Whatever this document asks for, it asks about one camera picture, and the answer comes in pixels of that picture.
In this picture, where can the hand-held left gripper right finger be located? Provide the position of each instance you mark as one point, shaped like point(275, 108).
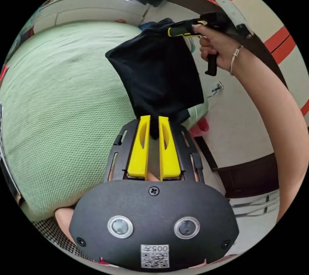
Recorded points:
point(170, 161)

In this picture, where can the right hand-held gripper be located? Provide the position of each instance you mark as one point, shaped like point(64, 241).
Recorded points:
point(210, 20)

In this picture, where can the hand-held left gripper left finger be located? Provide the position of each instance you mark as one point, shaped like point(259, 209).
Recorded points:
point(138, 159)

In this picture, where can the black t-shirt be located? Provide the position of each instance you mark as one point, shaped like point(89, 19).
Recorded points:
point(154, 67)

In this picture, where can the person's right forearm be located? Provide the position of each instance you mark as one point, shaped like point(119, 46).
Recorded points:
point(277, 122)

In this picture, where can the person's right hand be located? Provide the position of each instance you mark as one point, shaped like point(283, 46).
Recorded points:
point(222, 50)

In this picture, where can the red plastic stool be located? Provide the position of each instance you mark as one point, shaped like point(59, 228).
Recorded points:
point(199, 127)

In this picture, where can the dark wooden cabinet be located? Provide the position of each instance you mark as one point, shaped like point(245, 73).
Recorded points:
point(248, 178)

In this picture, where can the bed with green quilt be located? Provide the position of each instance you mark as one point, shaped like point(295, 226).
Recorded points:
point(60, 101)

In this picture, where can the person's body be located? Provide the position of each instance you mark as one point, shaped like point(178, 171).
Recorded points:
point(64, 224)

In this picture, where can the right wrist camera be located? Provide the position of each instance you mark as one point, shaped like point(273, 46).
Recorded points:
point(228, 6)

